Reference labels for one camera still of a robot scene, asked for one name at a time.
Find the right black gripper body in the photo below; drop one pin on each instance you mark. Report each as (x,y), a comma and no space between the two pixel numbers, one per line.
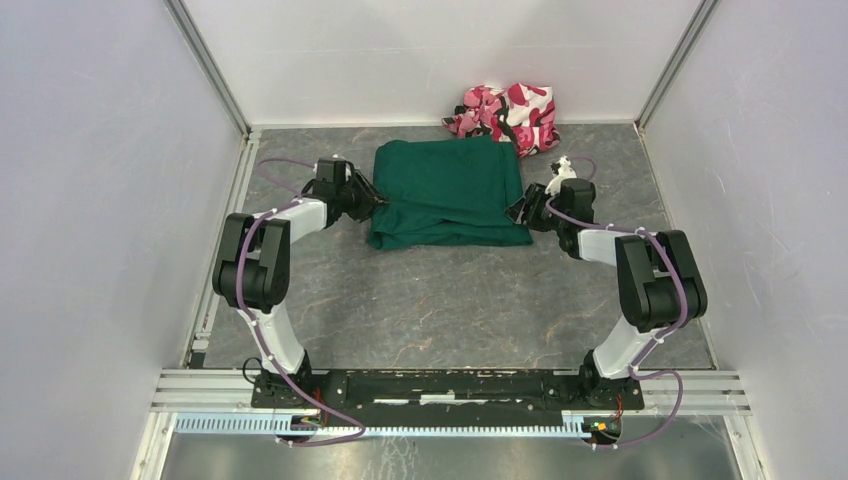
(539,217)

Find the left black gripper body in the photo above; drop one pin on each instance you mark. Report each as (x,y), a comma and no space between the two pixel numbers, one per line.
(359,198)

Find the green surgical drape cloth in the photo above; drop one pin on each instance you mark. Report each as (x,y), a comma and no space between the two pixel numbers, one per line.
(446,193)

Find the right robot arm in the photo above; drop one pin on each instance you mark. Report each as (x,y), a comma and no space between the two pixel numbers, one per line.
(660,288)

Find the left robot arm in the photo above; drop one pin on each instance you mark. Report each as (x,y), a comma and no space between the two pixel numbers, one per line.
(252,269)

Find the pink camouflage cloth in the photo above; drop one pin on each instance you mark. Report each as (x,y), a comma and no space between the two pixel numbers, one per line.
(520,114)

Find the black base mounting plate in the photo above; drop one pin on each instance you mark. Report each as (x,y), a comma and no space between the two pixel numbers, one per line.
(421,398)

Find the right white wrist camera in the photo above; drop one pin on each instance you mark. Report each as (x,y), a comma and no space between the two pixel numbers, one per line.
(562,170)

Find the aluminium frame rail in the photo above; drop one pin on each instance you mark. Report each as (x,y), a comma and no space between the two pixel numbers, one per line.
(219,401)

